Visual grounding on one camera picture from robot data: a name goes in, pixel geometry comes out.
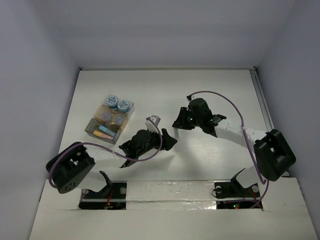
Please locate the blue splash label jar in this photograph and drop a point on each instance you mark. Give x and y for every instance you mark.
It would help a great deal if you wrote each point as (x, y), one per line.
(111, 101)

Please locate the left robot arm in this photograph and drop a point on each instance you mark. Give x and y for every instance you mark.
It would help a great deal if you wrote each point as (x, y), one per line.
(69, 168)

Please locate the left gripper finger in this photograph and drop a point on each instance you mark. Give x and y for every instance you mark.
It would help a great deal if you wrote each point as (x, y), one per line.
(168, 143)
(165, 135)

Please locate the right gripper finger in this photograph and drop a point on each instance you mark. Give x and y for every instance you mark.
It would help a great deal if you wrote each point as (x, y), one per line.
(182, 120)
(191, 121)

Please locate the grey plastic bin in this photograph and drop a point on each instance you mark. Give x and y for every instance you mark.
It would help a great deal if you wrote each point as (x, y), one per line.
(94, 124)

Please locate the aluminium side rail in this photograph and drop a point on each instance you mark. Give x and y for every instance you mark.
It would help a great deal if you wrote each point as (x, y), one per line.
(268, 125)

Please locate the purple clip jar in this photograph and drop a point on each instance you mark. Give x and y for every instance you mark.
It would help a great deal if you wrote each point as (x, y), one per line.
(106, 117)

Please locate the blue marker pen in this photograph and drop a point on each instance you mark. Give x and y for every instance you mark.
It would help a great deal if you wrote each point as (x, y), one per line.
(110, 133)

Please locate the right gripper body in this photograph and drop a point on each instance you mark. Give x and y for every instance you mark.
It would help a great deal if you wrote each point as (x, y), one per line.
(198, 121)

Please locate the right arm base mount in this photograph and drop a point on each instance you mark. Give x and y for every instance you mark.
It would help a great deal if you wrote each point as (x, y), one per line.
(240, 192)

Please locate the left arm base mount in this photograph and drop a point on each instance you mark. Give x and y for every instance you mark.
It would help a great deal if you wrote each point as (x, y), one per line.
(111, 197)

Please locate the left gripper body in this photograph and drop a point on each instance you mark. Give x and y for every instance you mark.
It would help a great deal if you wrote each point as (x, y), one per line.
(161, 140)

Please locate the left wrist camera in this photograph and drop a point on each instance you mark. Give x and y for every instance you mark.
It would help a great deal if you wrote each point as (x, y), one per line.
(152, 123)

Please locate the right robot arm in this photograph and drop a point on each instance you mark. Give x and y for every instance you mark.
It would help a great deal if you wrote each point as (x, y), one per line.
(238, 134)

